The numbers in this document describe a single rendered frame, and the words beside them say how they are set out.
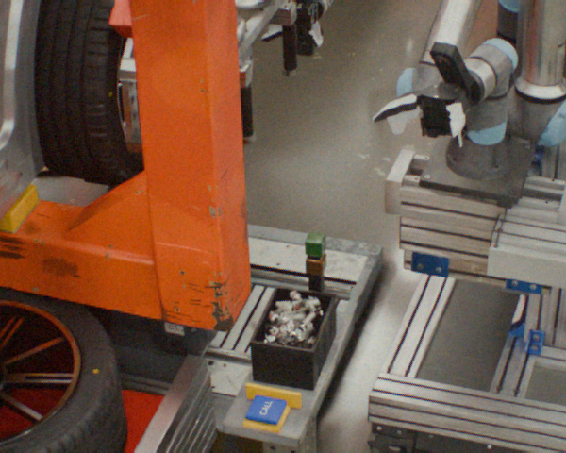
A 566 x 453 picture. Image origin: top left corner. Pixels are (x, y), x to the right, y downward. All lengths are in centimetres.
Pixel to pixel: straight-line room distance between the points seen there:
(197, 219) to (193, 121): 23
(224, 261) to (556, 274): 70
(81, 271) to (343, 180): 155
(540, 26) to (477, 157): 36
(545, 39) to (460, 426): 101
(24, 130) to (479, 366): 126
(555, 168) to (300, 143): 164
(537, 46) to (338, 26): 274
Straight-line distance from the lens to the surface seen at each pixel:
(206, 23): 230
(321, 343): 265
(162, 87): 240
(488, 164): 263
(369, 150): 428
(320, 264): 275
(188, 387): 278
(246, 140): 289
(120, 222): 266
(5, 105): 273
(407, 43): 500
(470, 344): 315
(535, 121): 252
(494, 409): 295
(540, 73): 248
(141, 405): 292
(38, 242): 278
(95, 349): 273
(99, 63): 281
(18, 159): 278
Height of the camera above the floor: 226
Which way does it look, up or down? 35 degrees down
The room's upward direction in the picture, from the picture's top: 2 degrees counter-clockwise
